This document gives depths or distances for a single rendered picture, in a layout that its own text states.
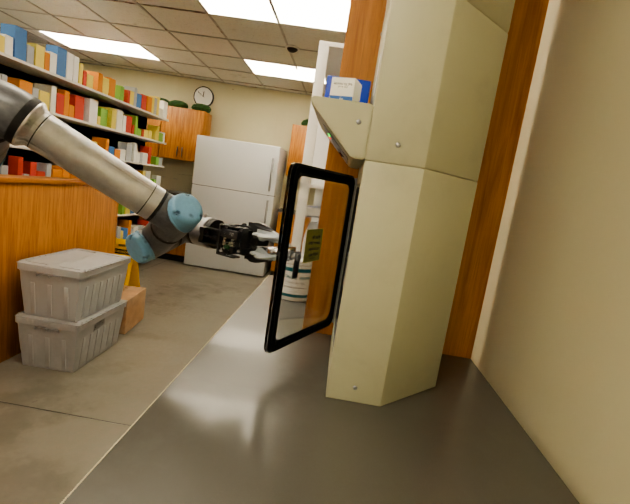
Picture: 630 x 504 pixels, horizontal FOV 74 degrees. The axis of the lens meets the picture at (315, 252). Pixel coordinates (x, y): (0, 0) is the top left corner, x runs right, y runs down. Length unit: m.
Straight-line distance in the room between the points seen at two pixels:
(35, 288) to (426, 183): 2.58
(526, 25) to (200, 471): 1.21
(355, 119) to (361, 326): 0.39
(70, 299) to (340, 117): 2.37
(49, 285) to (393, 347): 2.41
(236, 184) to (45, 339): 3.50
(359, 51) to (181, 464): 1.01
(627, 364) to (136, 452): 0.73
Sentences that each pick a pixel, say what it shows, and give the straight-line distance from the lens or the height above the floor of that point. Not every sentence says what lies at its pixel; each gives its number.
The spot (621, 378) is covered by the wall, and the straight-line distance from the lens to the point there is 0.81.
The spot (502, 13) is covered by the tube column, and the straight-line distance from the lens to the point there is 1.02.
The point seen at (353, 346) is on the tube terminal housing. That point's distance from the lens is 0.85.
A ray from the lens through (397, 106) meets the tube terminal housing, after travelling 0.81.
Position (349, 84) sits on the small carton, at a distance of 0.90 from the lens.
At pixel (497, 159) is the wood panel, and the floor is 1.49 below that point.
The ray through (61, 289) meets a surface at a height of 0.53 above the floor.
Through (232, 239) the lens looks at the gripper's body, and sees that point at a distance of 0.97.
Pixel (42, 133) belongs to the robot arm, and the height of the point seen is 1.37.
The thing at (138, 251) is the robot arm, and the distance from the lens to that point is 1.03.
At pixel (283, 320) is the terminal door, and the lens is 0.92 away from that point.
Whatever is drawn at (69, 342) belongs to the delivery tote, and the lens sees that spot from 3.00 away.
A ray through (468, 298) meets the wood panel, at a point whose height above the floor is 1.11.
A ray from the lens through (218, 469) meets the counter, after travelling 0.68.
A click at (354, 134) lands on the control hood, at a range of 0.80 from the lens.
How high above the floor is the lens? 1.35
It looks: 9 degrees down
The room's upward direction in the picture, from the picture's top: 9 degrees clockwise
